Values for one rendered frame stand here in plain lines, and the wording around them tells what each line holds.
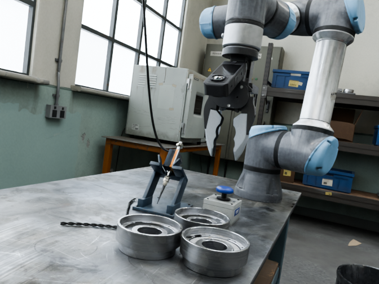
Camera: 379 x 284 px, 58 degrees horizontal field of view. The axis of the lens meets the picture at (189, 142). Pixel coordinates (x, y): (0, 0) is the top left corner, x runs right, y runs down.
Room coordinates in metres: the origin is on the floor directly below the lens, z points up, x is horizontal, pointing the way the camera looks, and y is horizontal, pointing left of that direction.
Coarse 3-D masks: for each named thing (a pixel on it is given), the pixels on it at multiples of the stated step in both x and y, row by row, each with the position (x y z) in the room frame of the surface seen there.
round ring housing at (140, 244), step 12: (132, 216) 0.57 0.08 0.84; (144, 216) 0.58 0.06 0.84; (156, 216) 0.59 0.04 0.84; (120, 228) 0.51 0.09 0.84; (132, 228) 0.54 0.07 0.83; (144, 228) 0.55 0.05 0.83; (156, 228) 0.55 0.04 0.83; (120, 240) 0.50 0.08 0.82; (132, 240) 0.49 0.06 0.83; (144, 240) 0.48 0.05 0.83; (156, 240) 0.49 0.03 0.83; (168, 240) 0.50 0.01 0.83; (180, 240) 0.53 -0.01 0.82; (132, 252) 0.49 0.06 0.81; (144, 252) 0.49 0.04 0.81; (156, 252) 0.49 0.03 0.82; (168, 252) 0.51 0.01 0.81
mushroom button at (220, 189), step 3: (219, 186) 0.77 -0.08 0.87; (222, 186) 0.77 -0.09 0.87; (225, 186) 0.77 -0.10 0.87; (216, 189) 0.76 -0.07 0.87; (219, 189) 0.75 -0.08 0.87; (222, 189) 0.75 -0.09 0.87; (225, 189) 0.75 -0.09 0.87; (228, 189) 0.75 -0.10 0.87; (231, 189) 0.76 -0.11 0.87; (219, 192) 0.75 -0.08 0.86; (222, 192) 0.75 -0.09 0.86; (225, 192) 0.75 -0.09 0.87; (228, 192) 0.75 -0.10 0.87; (231, 192) 0.75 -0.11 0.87; (222, 195) 0.76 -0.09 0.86; (225, 195) 0.76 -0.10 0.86
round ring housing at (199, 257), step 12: (192, 228) 0.55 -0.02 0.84; (204, 228) 0.56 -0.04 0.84; (216, 228) 0.56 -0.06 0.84; (204, 240) 0.53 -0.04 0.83; (216, 240) 0.53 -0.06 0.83; (228, 240) 0.54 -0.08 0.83; (240, 240) 0.54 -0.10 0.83; (180, 252) 0.50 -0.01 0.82; (192, 252) 0.47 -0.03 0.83; (204, 252) 0.46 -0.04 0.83; (216, 252) 0.46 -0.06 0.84; (228, 252) 0.46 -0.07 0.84; (240, 252) 0.47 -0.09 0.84; (192, 264) 0.48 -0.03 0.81; (204, 264) 0.46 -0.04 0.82; (216, 264) 0.46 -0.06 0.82; (228, 264) 0.46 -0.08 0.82; (240, 264) 0.47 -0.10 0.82; (216, 276) 0.47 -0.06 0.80; (228, 276) 0.47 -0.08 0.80
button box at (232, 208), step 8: (208, 200) 0.74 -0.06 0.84; (216, 200) 0.75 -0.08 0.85; (224, 200) 0.75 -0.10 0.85; (232, 200) 0.77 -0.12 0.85; (240, 200) 0.78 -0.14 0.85; (208, 208) 0.74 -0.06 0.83; (216, 208) 0.73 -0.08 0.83; (224, 208) 0.73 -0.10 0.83; (232, 208) 0.72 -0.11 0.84; (240, 208) 0.78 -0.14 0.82; (232, 216) 0.72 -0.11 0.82
